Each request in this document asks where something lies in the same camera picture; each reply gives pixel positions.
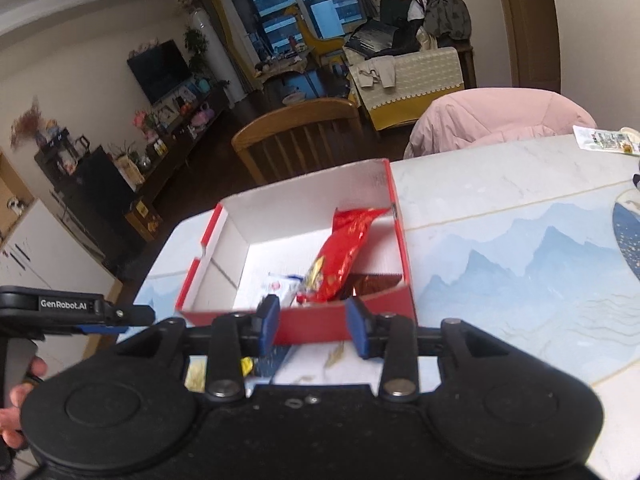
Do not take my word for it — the yellow minion snack packet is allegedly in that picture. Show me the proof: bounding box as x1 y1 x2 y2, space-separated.
240 356 255 377

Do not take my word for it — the cream yellow snack bag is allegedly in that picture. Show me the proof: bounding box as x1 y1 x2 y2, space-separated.
184 356 207 393

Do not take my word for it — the dark red foil snack bag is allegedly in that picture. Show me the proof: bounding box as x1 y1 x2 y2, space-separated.
340 273 402 300

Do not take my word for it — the blue white wrapper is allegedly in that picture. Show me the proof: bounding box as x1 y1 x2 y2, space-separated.
260 273 303 308

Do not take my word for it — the large red snack bag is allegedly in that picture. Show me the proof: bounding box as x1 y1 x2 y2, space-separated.
296 208 388 304

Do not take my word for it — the person left hand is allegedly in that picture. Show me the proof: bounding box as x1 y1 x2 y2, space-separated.
0 356 48 450

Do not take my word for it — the white cabinet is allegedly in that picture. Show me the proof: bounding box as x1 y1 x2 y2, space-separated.
0 199 124 361

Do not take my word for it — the red cardboard box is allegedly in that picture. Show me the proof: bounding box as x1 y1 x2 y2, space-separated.
175 159 416 344

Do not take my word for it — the dark tv cabinet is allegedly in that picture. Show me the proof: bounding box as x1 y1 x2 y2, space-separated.
35 89 229 273

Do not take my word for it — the brown cardboard gift box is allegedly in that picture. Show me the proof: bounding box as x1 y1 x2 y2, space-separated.
125 198 163 242

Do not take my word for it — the blue mountain table mat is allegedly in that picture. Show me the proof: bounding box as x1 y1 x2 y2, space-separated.
137 183 639 383

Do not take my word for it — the wooden dining chair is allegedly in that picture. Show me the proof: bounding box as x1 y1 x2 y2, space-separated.
232 98 366 186

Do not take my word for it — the pink jacket on chair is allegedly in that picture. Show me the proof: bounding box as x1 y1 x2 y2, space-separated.
404 88 597 159

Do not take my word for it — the sofa with white cover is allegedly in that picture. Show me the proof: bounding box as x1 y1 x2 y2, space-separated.
343 48 464 131

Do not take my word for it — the black television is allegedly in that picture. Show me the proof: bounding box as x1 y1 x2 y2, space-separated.
127 40 192 105

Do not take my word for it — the yellow giraffe toy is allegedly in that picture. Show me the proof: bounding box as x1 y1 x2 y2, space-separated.
284 3 346 61

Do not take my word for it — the white paper packet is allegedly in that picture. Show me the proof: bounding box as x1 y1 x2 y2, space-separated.
573 126 640 156

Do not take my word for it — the pile of clothes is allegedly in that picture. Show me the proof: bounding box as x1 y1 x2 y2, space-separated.
345 0 472 58

